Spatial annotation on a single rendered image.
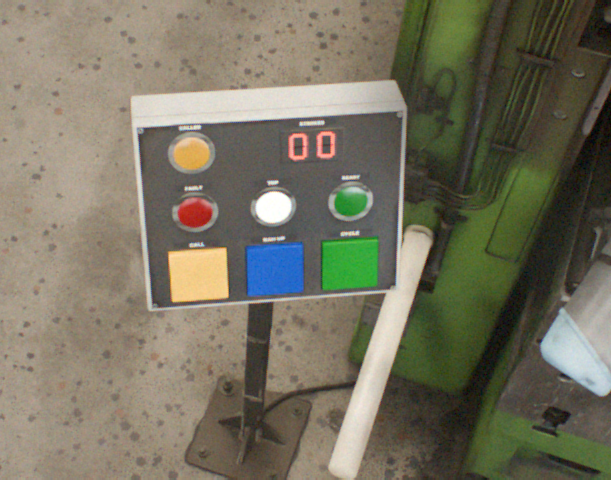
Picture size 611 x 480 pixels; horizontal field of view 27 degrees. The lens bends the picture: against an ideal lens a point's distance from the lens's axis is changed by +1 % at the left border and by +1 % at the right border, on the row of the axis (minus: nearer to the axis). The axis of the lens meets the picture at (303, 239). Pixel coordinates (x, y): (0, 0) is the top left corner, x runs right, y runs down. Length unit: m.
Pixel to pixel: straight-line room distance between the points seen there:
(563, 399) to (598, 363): 0.96
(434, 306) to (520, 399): 0.31
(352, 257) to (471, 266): 0.57
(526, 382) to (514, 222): 0.26
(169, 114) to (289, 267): 0.26
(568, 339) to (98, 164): 1.92
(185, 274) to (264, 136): 0.22
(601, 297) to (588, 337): 0.04
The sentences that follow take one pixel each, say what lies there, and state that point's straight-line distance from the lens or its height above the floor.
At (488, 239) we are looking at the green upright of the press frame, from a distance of 2.13.
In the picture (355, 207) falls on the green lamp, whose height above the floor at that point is 1.08.
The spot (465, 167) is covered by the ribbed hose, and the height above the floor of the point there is 0.89.
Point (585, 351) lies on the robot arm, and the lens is 1.16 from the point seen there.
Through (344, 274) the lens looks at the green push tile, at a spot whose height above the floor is 1.00.
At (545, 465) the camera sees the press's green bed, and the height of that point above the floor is 0.17.
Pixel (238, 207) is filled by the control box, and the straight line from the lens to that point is 1.62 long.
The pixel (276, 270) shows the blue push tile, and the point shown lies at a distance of 1.67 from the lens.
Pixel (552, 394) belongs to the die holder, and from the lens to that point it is 2.11.
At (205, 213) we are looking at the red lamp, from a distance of 1.62.
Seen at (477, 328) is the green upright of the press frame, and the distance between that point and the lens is 2.42.
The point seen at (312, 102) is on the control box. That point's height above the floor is 1.19.
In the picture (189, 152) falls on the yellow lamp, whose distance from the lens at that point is 1.58.
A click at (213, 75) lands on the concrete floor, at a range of 3.08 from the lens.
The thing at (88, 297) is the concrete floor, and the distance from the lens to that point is 2.79.
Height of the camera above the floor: 2.50
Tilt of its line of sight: 62 degrees down
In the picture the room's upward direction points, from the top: 7 degrees clockwise
